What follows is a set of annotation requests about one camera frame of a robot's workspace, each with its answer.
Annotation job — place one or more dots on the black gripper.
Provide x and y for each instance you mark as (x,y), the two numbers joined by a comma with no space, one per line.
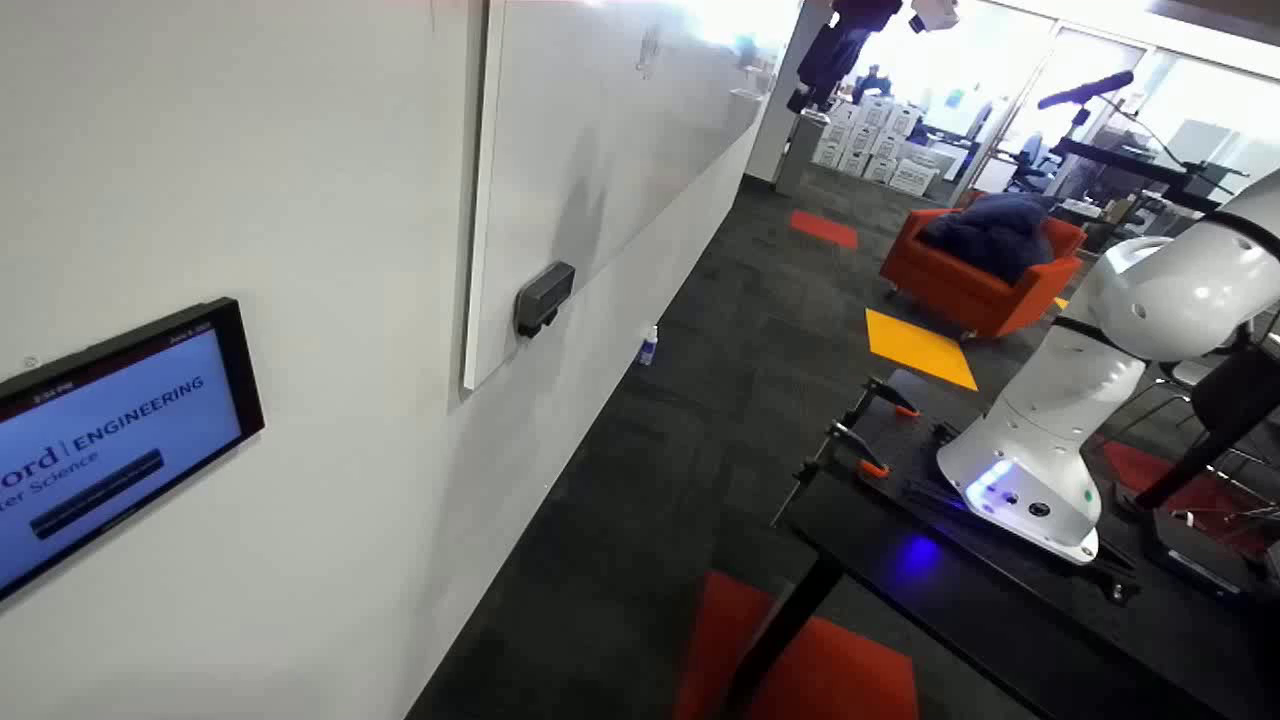
(857,26)

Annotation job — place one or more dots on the black whiteboard duster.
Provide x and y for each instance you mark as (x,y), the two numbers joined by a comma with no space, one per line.
(542,299)

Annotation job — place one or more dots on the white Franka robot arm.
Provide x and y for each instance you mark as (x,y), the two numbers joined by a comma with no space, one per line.
(1161,287)

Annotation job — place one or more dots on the stack of white boxes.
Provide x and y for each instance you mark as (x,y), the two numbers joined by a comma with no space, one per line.
(874,144)

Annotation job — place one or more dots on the dark blue cloth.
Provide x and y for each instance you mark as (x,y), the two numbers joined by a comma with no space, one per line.
(993,237)

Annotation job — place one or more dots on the black boom pole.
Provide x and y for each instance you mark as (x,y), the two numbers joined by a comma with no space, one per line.
(1084,88)

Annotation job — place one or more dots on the orange armchair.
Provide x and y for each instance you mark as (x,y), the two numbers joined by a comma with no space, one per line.
(983,299)

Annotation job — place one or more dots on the black desk with equipment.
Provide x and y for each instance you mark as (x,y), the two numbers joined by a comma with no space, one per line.
(1125,164)

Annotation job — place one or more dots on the small blue bottle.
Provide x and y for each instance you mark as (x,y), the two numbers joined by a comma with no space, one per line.
(650,351)

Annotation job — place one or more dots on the black table leg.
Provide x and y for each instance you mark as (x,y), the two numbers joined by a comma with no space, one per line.
(787,625)

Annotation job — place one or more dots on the white wall whiteboard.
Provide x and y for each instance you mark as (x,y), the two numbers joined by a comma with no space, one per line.
(602,144)

